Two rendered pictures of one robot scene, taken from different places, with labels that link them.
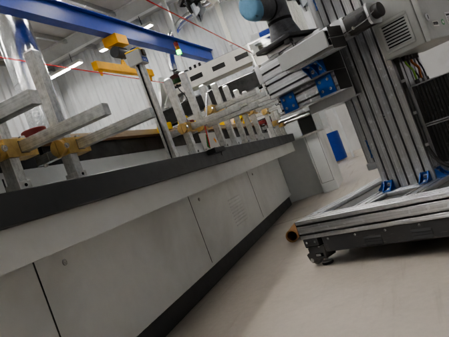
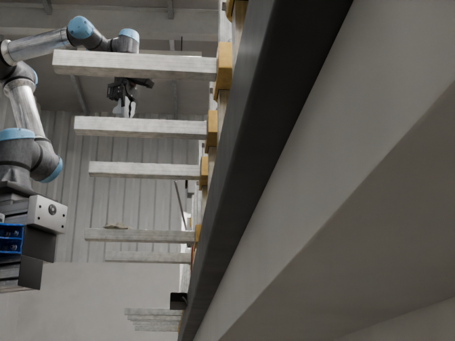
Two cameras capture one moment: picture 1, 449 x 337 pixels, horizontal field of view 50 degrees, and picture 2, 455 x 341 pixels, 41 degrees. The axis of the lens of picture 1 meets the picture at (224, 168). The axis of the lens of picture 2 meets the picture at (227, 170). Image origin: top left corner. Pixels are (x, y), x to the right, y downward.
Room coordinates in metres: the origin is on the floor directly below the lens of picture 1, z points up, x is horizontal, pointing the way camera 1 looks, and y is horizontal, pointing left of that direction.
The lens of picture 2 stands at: (4.23, -0.58, 0.42)
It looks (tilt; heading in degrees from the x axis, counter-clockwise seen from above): 21 degrees up; 156
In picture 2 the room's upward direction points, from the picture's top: straight up
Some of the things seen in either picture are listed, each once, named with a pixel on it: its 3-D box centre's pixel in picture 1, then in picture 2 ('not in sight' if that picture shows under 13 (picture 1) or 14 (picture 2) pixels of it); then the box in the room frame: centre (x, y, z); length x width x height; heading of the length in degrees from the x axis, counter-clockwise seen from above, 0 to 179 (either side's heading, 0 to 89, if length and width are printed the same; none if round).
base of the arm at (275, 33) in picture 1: (282, 30); (10, 180); (2.24, -0.48, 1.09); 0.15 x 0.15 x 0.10
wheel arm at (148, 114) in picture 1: (93, 138); (171, 312); (1.49, 0.35, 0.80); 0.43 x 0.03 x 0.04; 72
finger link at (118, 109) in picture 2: (202, 11); (120, 110); (2.38, -0.17, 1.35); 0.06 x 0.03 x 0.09; 39
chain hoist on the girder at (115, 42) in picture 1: (119, 51); not in sight; (7.66, 0.92, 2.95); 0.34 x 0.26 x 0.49; 159
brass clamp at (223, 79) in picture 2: not in sight; (229, 76); (3.39, -0.21, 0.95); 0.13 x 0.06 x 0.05; 162
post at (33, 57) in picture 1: (57, 123); (187, 296); (1.47, 0.43, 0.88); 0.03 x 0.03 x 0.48; 72
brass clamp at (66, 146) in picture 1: (70, 147); not in sight; (1.50, 0.42, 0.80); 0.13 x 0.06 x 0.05; 162
